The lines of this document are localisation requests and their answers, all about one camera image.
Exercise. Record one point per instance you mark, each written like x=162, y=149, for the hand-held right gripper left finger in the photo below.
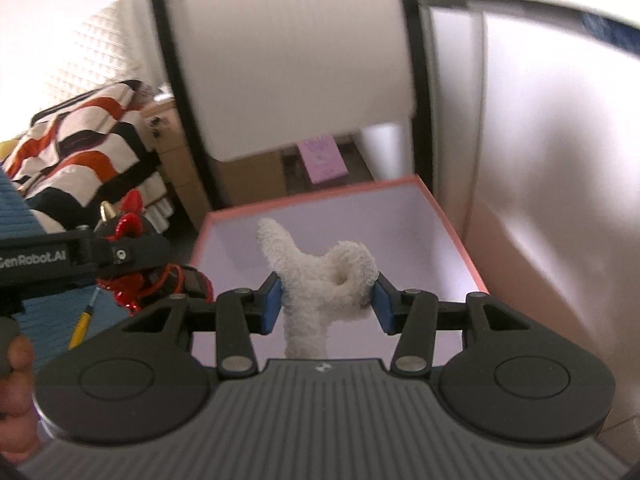
x=272, y=305

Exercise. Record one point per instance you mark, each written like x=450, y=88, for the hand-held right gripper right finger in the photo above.
x=382, y=305

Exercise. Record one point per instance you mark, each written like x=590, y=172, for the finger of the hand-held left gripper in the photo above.
x=135, y=252

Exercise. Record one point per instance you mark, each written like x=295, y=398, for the red and black toy figure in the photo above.
x=131, y=225

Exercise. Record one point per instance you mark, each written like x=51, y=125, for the white fluffy plush toy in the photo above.
x=320, y=280

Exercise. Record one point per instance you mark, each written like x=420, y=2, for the pink cardboard box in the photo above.
x=400, y=230

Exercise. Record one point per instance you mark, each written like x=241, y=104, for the person's left hand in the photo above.
x=17, y=400

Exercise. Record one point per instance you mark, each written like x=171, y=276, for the blue ribbed cloth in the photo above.
x=45, y=320

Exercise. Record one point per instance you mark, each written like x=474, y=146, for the yellow pen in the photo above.
x=82, y=322

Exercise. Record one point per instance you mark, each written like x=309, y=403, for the wooden cabinet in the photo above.
x=175, y=160

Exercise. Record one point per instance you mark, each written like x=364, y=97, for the striped orange black blanket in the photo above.
x=85, y=150

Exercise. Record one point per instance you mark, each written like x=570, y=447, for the brown cardboard box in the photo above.
x=250, y=180

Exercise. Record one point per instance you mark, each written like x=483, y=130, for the small purple box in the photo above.
x=324, y=159

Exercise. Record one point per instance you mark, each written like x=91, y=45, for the white quilted headboard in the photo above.
x=95, y=45

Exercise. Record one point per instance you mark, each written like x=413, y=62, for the dark curved bar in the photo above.
x=525, y=2

